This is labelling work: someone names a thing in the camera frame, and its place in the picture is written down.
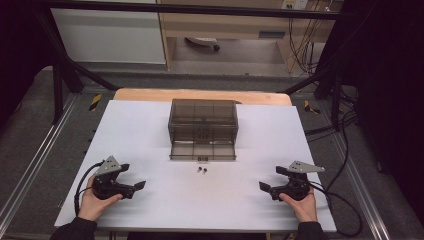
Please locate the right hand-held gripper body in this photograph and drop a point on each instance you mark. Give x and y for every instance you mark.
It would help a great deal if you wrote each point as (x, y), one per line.
(296, 186)

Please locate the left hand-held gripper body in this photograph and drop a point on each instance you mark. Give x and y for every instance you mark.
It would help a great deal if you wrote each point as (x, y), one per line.
(106, 181)

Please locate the person's right hand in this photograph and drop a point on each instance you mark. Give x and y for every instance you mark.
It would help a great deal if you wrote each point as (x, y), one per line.
(304, 207)

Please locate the person's left hand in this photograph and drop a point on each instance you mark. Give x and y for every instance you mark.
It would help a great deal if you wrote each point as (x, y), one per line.
(94, 207)

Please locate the white board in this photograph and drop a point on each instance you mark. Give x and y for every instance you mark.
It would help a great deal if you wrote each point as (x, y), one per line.
(133, 140)

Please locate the yellow black tape strip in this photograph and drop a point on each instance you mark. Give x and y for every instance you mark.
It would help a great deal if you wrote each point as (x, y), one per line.
(310, 107)
(95, 102)

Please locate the wooden table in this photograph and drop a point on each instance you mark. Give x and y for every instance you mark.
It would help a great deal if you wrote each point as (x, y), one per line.
(150, 94)

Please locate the smoky transparent drawer cabinet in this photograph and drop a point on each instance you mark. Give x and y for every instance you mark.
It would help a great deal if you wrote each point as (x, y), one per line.
(203, 116)

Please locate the white cabinet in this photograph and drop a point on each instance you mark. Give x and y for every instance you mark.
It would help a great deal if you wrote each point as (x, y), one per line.
(110, 36)

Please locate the office chair base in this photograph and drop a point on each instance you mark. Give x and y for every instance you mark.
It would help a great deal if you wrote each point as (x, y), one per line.
(203, 41)

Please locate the aluminium rail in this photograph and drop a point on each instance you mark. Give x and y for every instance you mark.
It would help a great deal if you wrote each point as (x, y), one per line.
(360, 186)
(36, 160)

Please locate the white wall socket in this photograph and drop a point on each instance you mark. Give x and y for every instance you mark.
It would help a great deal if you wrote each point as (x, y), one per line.
(295, 4)

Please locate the black metal frame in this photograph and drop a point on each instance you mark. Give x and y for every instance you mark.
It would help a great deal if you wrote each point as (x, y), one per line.
(200, 10)

